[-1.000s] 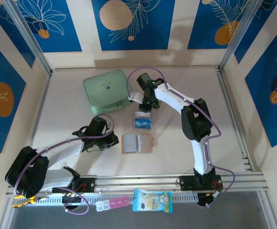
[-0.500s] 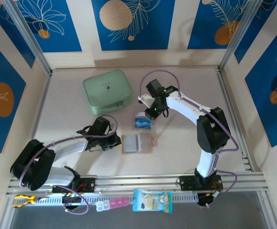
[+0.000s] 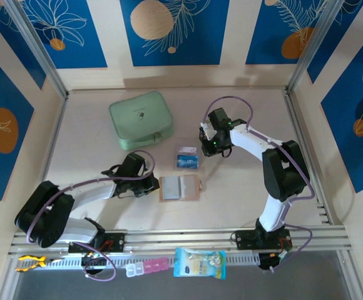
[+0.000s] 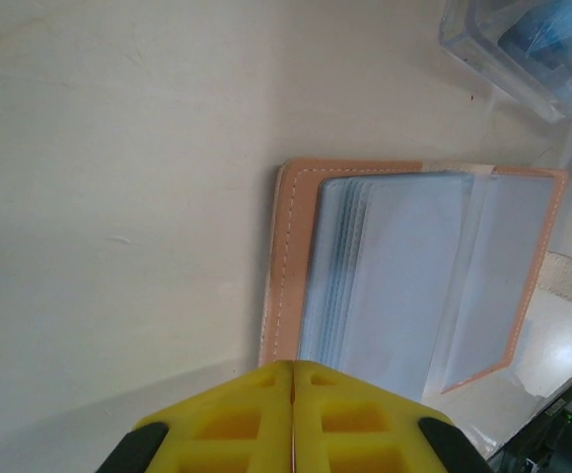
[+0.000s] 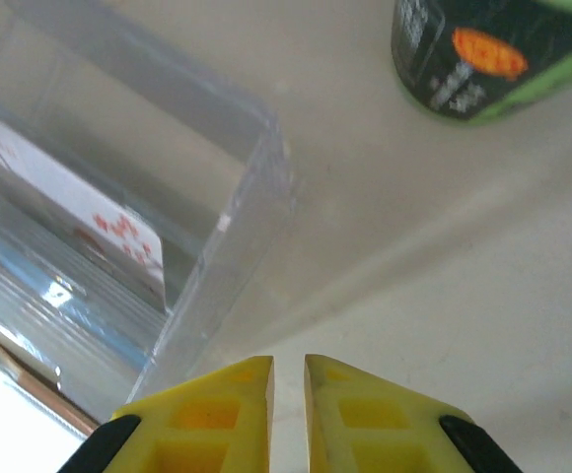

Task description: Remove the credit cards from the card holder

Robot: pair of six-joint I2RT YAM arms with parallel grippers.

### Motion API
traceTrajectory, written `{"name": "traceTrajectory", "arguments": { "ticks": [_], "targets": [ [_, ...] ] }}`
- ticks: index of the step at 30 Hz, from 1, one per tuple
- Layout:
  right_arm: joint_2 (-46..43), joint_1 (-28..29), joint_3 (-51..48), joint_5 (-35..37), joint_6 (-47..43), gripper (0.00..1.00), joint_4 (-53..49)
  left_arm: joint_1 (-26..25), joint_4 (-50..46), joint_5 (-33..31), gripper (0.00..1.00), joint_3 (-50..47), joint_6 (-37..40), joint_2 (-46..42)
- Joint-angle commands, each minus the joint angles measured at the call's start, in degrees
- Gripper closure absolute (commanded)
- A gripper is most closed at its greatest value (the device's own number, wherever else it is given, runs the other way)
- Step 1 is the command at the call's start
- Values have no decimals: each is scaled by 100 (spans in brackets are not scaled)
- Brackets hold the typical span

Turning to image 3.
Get white pink credit card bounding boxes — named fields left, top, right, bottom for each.
left=178, top=145, right=198, bottom=156

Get blue credit card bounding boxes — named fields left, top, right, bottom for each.
left=175, top=154, right=200, bottom=169

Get tan leather card holder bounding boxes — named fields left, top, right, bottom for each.
left=158, top=174, right=203, bottom=203

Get mint green zip pouch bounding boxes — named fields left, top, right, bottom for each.
left=108, top=91, right=175, bottom=151

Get pink white pill organizer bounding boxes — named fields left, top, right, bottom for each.
left=125, top=257, right=170, bottom=278

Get blue snack packet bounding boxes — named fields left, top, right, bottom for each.
left=173, top=247, right=227, bottom=279

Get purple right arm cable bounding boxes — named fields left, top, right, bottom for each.
left=202, top=95, right=314, bottom=273

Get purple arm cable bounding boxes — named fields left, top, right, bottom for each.
left=26, top=150, right=156, bottom=282
left=202, top=95, right=314, bottom=273

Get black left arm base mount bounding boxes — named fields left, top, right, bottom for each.
left=68, top=232, right=126, bottom=254

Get aluminium mounting rail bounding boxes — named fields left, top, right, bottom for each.
left=8, top=227, right=353, bottom=256

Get aluminium table edge rail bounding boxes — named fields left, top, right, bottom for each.
left=284, top=92, right=334, bottom=226
left=28, top=93, right=70, bottom=234

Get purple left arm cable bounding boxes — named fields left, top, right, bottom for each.
left=26, top=150, right=156, bottom=282

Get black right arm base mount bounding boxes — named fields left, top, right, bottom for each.
left=235, top=229, right=293, bottom=251

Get grey slotted cable duct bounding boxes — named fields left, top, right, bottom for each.
left=18, top=252, right=260, bottom=271

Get yellow handled pliers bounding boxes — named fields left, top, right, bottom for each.
left=14, top=254, right=65, bottom=273

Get aluminium frame post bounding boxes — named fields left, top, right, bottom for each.
left=287, top=0, right=350, bottom=93
left=3, top=0, right=69, bottom=100

